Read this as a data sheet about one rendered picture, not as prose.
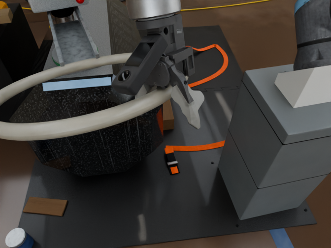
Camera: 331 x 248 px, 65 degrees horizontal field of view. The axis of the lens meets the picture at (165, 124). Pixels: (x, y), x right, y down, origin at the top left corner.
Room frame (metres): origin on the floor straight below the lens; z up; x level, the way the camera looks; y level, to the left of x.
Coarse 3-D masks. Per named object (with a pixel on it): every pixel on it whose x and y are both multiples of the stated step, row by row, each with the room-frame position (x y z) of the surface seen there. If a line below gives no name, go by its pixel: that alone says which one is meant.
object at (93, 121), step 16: (80, 64) 0.68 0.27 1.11; (96, 64) 0.69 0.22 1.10; (32, 80) 0.58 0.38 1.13; (0, 96) 0.47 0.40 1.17; (144, 96) 0.34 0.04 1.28; (160, 96) 0.35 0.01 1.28; (96, 112) 0.30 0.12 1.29; (112, 112) 0.30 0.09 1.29; (128, 112) 0.31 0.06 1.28; (144, 112) 0.32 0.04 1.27; (0, 128) 0.29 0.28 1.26; (16, 128) 0.28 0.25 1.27; (32, 128) 0.27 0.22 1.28; (48, 128) 0.27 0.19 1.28; (64, 128) 0.27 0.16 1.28; (80, 128) 0.27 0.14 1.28; (96, 128) 0.28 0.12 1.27
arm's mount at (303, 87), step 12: (288, 72) 0.84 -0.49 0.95; (300, 72) 0.79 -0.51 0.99; (312, 72) 0.74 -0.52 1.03; (324, 72) 0.75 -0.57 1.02; (276, 84) 0.88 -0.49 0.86; (288, 84) 0.82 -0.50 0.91; (300, 84) 0.76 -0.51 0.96; (312, 84) 0.75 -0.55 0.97; (324, 84) 0.76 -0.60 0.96; (288, 96) 0.79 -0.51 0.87; (300, 96) 0.74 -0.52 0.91; (312, 96) 0.75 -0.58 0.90; (324, 96) 0.77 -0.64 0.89
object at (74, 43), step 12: (48, 12) 1.00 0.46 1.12; (60, 24) 0.99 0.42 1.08; (72, 24) 0.99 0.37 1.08; (84, 24) 0.90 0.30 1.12; (60, 36) 0.89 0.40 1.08; (72, 36) 0.89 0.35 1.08; (84, 36) 0.89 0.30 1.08; (60, 48) 0.79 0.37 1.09; (72, 48) 0.81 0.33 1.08; (84, 48) 0.81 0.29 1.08; (96, 48) 0.74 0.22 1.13; (60, 60) 0.67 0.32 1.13; (72, 60) 0.74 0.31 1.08
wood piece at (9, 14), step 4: (4, 8) 1.65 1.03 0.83; (8, 8) 1.65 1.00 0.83; (0, 12) 1.60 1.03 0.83; (4, 12) 1.60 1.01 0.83; (8, 12) 1.60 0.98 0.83; (0, 16) 1.56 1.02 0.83; (4, 16) 1.56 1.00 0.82; (8, 16) 1.57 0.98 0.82; (12, 16) 1.64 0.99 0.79; (0, 20) 1.55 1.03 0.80; (4, 20) 1.56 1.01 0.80; (8, 20) 1.57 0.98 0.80
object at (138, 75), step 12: (144, 36) 0.42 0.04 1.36; (156, 36) 0.40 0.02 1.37; (144, 48) 0.38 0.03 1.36; (156, 48) 0.37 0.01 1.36; (132, 60) 0.36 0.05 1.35; (144, 60) 0.35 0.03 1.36; (156, 60) 0.36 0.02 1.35; (120, 72) 0.35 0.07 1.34; (132, 72) 0.33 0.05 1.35; (144, 72) 0.34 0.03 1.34; (120, 84) 0.32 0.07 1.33; (132, 84) 0.31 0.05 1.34
